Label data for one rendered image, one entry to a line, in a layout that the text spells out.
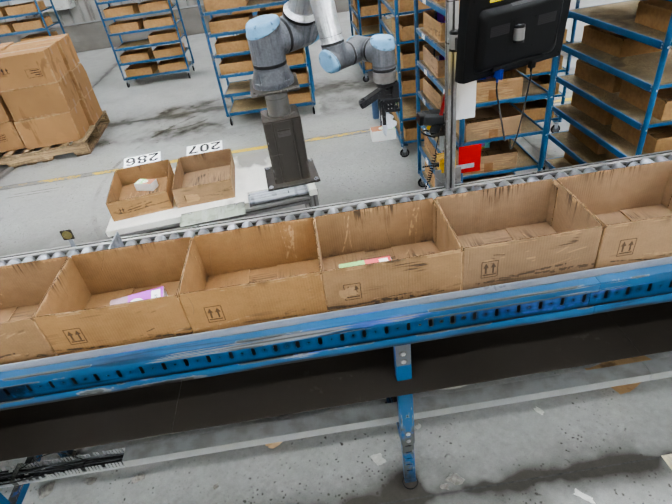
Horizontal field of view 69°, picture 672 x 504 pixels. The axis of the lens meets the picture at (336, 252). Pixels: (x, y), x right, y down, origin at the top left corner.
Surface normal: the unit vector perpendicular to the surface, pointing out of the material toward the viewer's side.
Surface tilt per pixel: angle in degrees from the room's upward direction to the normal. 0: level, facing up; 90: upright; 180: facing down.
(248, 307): 91
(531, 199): 90
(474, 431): 0
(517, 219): 89
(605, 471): 0
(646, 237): 90
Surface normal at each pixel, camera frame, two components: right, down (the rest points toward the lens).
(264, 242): 0.10, 0.57
